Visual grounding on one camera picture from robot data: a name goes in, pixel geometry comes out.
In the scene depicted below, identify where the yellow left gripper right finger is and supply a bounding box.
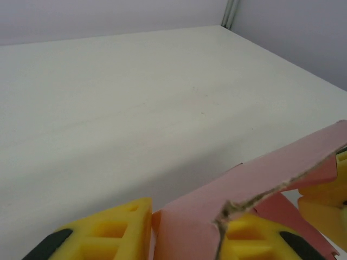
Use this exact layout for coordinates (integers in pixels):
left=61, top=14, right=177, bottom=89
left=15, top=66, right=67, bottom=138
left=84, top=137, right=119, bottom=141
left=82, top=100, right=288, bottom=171
left=216, top=212, right=312, bottom=260

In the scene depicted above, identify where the pink paper box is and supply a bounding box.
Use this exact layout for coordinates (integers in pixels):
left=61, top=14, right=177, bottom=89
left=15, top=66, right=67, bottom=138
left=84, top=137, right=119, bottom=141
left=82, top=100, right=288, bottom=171
left=151, top=120, right=347, bottom=260

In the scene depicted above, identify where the aluminium frame corner post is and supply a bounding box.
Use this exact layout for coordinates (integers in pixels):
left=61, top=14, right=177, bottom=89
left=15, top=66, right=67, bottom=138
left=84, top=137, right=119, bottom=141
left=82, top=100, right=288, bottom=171
left=221, top=0, right=241, bottom=29

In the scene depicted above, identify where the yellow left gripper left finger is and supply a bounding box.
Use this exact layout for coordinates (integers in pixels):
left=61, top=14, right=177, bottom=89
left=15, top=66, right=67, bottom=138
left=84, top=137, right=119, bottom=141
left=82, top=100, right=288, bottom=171
left=21, top=197, right=153, bottom=260

